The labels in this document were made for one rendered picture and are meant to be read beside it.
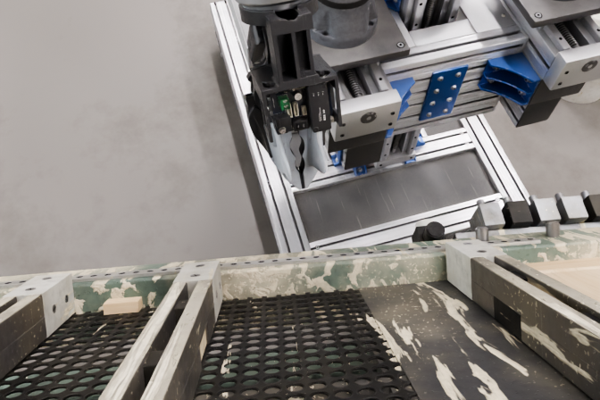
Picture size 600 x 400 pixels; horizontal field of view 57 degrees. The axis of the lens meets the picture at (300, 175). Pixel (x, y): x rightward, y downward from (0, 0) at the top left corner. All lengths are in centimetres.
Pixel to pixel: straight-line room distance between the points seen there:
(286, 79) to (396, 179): 146
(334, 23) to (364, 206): 90
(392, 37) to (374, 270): 46
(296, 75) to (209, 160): 175
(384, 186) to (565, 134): 90
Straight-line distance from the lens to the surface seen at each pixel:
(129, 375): 58
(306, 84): 50
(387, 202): 189
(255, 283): 102
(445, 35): 132
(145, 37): 272
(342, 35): 111
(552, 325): 71
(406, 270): 104
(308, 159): 60
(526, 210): 132
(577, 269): 109
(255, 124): 57
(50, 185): 235
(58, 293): 101
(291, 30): 48
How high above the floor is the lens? 185
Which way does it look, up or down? 59 degrees down
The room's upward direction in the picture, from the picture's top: straight up
